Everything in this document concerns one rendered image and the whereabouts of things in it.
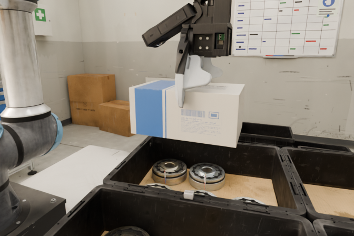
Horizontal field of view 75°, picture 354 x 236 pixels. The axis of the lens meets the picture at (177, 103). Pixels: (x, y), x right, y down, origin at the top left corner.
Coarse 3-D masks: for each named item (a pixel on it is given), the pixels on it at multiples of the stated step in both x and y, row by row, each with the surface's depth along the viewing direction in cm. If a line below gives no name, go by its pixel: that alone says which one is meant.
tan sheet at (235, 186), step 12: (144, 180) 68; (228, 180) 68; (240, 180) 68; (252, 180) 68; (264, 180) 68; (216, 192) 62; (228, 192) 62; (240, 192) 62; (252, 192) 62; (264, 192) 62; (276, 204) 57
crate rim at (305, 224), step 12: (96, 192) 46; (120, 192) 46; (132, 192) 46; (144, 192) 46; (156, 192) 46; (84, 204) 42; (192, 204) 42; (204, 204) 42; (216, 204) 42; (228, 204) 42; (72, 216) 39; (264, 216) 39; (276, 216) 39; (288, 216) 39; (300, 216) 39; (60, 228) 36; (312, 228) 36
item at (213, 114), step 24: (144, 96) 42; (168, 96) 41; (192, 96) 39; (216, 96) 38; (240, 96) 39; (144, 120) 44; (168, 120) 42; (192, 120) 40; (216, 120) 39; (240, 120) 43; (216, 144) 40
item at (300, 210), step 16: (144, 144) 69; (240, 144) 69; (256, 144) 68; (128, 160) 59; (112, 176) 51; (288, 176) 51; (160, 192) 46; (176, 192) 46; (256, 208) 41; (272, 208) 41; (288, 208) 41; (304, 208) 41
